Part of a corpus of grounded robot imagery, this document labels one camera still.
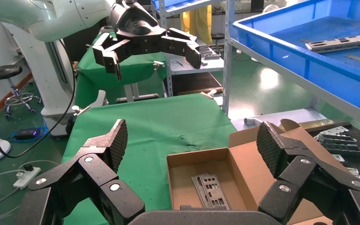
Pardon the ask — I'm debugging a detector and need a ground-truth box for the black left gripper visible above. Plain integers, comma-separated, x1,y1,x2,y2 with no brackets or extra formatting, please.
91,0,203,83

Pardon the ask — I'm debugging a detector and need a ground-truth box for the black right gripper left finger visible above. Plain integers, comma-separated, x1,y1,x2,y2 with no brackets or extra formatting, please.
14,119,145,225

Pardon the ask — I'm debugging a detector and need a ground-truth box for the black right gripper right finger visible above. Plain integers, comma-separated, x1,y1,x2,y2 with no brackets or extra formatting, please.
256,121,360,225

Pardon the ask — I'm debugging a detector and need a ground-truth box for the silver metal shield plate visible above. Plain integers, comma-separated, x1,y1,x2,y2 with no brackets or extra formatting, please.
307,40,360,54
305,32,360,50
198,173,232,211
192,175,227,211

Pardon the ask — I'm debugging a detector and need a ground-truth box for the open brown cardboard box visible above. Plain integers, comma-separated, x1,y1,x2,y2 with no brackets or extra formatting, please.
167,119,353,225

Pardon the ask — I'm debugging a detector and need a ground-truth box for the large blue plastic tray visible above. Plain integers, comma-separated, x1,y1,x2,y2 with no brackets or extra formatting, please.
232,0,360,118

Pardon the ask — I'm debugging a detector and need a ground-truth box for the small green table cloth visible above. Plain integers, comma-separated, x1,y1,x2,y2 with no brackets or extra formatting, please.
74,31,168,109

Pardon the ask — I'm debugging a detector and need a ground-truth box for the grey metal storage rack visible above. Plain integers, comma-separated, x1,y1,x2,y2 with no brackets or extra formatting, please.
151,0,227,97

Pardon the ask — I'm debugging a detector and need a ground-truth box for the silver metal plate pile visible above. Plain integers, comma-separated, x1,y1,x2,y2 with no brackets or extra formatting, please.
313,133,360,156

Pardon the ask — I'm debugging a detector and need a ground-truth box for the blue plastic crate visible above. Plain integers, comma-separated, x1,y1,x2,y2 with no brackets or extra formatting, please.
151,0,224,16

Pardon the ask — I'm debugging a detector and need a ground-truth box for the yellow hanging garment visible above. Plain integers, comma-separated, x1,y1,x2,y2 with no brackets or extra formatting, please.
180,4,213,45

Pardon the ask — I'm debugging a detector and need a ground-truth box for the white lower board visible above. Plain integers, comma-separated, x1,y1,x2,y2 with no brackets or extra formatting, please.
230,108,327,132

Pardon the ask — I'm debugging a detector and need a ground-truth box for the white power strip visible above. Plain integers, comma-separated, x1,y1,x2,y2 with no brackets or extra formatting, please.
13,164,41,190

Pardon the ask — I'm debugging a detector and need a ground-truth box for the white plastic pipe fitting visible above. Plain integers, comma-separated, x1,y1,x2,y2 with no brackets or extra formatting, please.
243,117,263,127

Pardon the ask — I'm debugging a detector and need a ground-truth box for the small black swivel stool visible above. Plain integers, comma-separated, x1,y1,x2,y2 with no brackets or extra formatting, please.
211,32,226,54

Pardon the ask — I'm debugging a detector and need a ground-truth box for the black power adapter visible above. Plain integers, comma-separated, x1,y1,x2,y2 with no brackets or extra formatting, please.
15,127,41,140

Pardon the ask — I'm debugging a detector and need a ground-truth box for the large green table cloth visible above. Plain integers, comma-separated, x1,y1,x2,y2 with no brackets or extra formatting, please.
61,93,237,225

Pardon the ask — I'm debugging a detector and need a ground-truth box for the white robot torso column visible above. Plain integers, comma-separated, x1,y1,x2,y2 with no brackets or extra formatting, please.
1,23,108,137

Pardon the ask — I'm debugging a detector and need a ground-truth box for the large black round stool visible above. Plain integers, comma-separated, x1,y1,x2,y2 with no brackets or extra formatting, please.
0,65,41,119

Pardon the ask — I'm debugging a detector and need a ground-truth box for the grey metal table frame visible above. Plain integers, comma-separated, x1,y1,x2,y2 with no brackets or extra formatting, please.
116,82,160,104

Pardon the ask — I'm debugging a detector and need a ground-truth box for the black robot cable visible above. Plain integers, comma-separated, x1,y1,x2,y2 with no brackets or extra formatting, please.
0,39,77,159

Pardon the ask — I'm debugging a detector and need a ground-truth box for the white power cord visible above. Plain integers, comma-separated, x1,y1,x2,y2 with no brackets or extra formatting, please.
0,160,60,219

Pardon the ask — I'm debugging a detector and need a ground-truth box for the grey slotted angle post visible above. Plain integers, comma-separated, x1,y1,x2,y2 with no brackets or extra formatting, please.
222,0,237,116

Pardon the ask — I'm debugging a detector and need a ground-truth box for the blue coiled cable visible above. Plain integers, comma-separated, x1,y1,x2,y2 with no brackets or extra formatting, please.
7,119,49,144

